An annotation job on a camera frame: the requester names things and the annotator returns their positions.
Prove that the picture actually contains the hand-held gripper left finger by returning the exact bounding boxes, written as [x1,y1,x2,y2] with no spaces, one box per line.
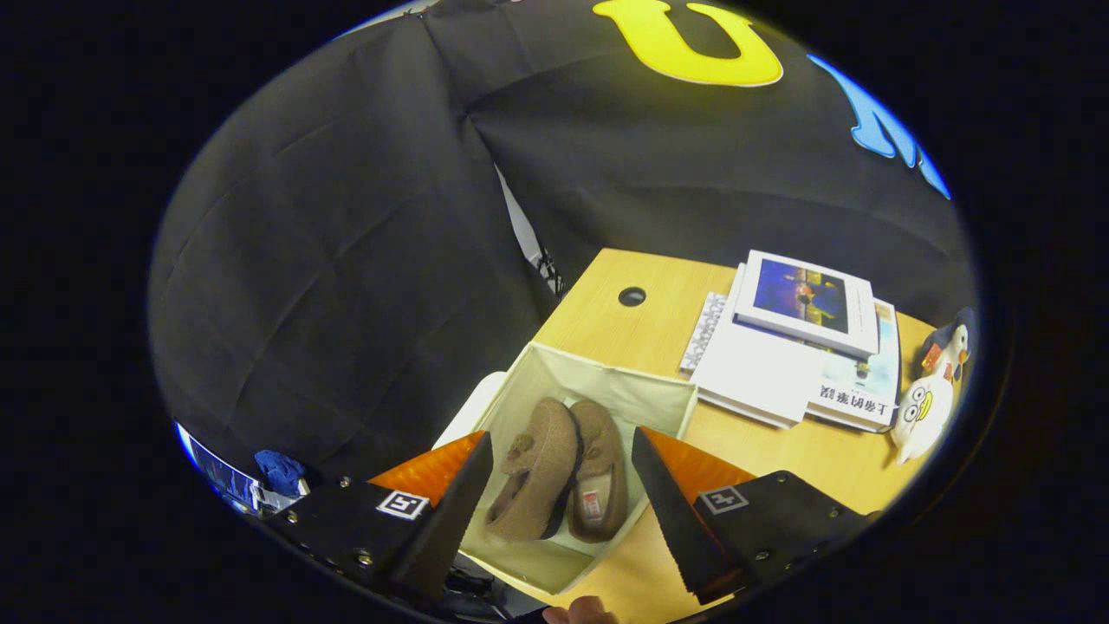
[260,431,495,608]

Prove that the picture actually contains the blue crumpled cloth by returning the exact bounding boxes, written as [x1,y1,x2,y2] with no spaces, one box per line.
[254,449,306,497]

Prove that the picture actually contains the brown fuzzy shoe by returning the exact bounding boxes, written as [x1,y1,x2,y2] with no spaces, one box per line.
[565,399,630,544]
[483,397,583,543]

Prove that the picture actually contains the white duck plush toy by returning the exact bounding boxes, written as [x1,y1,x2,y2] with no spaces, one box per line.
[891,374,956,466]

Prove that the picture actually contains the plain white paperback book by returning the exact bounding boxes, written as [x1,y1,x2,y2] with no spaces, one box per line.
[680,290,824,430]

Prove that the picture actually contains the white printed item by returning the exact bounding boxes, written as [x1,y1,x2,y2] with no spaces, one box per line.
[251,481,310,517]

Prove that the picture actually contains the white book blue photo cover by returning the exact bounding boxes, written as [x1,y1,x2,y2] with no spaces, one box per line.
[735,250,879,361]

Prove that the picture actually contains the penguin plush toy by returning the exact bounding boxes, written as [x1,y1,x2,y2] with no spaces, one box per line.
[920,308,978,382]

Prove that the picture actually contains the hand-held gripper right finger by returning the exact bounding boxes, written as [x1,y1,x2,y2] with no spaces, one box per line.
[631,426,872,606]

